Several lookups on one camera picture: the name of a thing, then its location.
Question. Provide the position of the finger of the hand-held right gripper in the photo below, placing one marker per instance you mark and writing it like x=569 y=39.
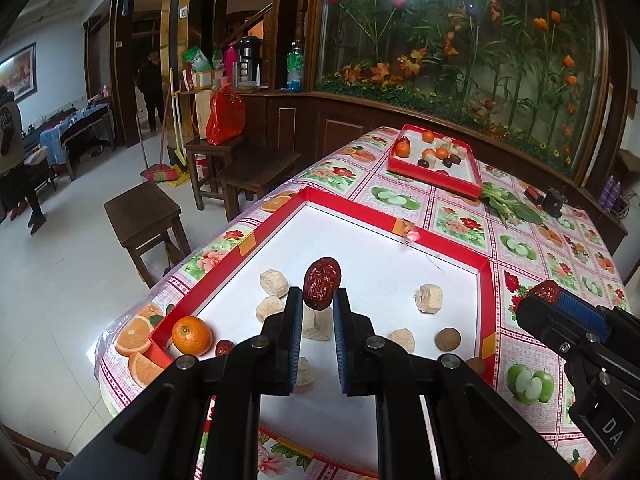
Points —
x=582 y=315
x=545 y=322

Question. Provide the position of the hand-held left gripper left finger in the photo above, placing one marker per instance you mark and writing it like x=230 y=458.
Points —
x=296 y=340

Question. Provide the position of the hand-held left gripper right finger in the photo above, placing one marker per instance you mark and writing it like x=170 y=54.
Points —
x=341 y=340

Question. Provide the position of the beige pastry cube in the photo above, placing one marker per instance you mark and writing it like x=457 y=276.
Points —
x=430 y=298
x=273 y=282
x=454 y=147
x=316 y=329
x=305 y=380
x=268 y=308
x=402 y=337

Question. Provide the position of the red tray with white inside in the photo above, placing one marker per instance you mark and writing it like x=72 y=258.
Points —
x=380 y=270

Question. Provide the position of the brown longan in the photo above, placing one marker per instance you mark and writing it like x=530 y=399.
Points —
x=447 y=338
x=476 y=365

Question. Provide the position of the orange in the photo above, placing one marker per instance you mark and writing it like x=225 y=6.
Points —
x=427 y=153
x=402 y=147
x=191 y=335
x=428 y=136
x=441 y=152

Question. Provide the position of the large green leaf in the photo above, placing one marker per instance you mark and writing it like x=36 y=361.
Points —
x=530 y=214

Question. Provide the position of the purple spray can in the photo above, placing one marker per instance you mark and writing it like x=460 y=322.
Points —
x=619 y=194
x=609 y=191

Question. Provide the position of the red and black device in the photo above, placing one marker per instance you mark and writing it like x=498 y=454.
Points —
x=533 y=193

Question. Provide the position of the green leafy vegetable bunch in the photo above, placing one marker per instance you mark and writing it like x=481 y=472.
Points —
x=497 y=200

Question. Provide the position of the fruit and flower printed tablecloth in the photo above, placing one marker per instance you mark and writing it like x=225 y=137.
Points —
x=460 y=220

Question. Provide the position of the red tray holding assorted food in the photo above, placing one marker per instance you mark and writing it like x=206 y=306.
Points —
x=450 y=177

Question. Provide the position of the dark wooden stool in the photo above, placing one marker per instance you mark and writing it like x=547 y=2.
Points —
x=212 y=144
x=145 y=205
x=260 y=165

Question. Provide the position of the white and red bucket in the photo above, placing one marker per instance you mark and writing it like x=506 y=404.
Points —
x=201 y=167

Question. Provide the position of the colourful broom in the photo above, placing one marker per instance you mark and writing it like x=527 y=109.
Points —
x=161 y=174

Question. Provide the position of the dark wooden cabinet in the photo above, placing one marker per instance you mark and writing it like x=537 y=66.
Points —
x=340 y=120

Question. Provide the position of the red plastic bag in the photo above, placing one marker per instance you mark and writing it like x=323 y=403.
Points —
x=225 y=115

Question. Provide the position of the green label water bottle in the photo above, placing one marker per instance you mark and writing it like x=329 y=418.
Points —
x=295 y=67

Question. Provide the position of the cardboard box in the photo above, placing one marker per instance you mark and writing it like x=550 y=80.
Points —
x=205 y=80

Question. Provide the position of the black thermos jug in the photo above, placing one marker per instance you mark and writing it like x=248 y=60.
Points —
x=248 y=62

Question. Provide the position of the pink bottle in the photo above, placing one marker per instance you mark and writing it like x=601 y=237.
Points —
x=231 y=65

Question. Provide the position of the wooden chair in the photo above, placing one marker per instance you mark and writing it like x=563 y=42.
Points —
x=30 y=455

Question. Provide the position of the green plastic bag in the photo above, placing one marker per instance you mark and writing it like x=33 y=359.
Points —
x=218 y=60
x=197 y=57

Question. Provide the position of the glass case with artificial flowers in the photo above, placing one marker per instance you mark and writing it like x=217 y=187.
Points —
x=450 y=35

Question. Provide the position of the dark side table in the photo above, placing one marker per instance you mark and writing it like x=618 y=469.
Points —
x=85 y=120

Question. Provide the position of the blue cloth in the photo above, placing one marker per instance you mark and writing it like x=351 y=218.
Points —
x=50 y=141

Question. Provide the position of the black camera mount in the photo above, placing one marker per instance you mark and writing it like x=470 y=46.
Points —
x=554 y=201

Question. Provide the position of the framed wall painting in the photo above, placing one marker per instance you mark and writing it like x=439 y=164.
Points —
x=17 y=72

